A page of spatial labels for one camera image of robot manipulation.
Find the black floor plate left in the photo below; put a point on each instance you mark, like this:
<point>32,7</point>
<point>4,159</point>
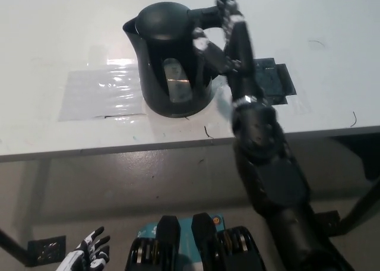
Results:
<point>47,250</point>

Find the black kettle lid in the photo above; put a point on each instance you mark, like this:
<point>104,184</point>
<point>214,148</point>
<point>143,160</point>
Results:
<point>163,20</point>

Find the black tape patch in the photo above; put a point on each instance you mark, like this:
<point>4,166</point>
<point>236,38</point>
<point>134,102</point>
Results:
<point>279,81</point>

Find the dark table frame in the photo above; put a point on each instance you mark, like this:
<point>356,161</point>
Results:
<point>359,155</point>

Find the black table leg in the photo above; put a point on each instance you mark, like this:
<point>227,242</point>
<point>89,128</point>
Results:
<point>15,247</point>
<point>362,208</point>

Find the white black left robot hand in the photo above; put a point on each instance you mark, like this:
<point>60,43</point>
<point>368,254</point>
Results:
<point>86,253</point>

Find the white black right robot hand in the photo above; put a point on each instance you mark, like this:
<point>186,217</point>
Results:
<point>242,60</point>

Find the clear plastic sheet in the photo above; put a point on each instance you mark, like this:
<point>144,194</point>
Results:
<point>89,98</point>

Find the black electric kettle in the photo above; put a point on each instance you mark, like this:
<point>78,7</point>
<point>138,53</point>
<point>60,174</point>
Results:
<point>154,75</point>

